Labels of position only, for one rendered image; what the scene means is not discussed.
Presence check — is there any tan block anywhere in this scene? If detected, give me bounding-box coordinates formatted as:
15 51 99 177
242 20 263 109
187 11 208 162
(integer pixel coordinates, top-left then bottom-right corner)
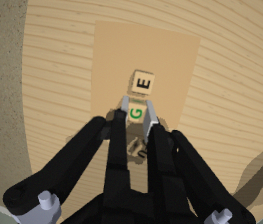
131 69 156 95
132 136 147 161
127 97 147 123

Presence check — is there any tan flat mat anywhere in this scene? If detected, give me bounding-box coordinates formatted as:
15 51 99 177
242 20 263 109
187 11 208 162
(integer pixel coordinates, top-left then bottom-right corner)
90 20 201 129

